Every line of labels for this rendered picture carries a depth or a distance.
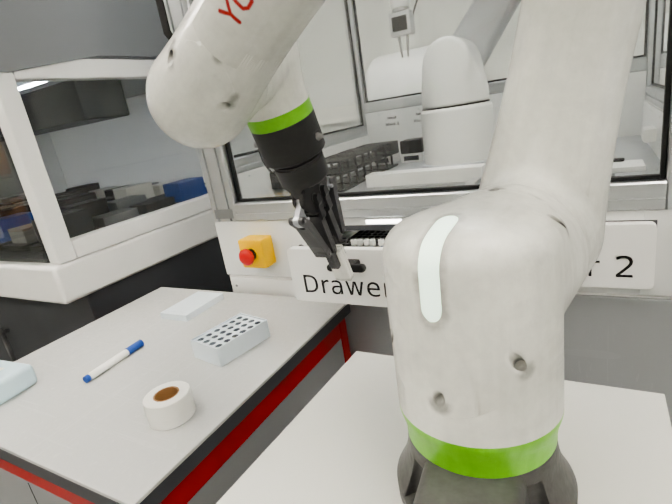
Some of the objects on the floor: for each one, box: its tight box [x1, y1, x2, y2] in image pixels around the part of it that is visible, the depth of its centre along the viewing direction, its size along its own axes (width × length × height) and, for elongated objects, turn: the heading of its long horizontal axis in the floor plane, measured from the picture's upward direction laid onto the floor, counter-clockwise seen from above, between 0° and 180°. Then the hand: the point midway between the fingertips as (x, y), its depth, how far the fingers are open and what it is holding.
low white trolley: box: [0, 287, 351, 504], centre depth 104 cm, size 58×62×76 cm
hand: (339, 262), depth 76 cm, fingers closed, pressing on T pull
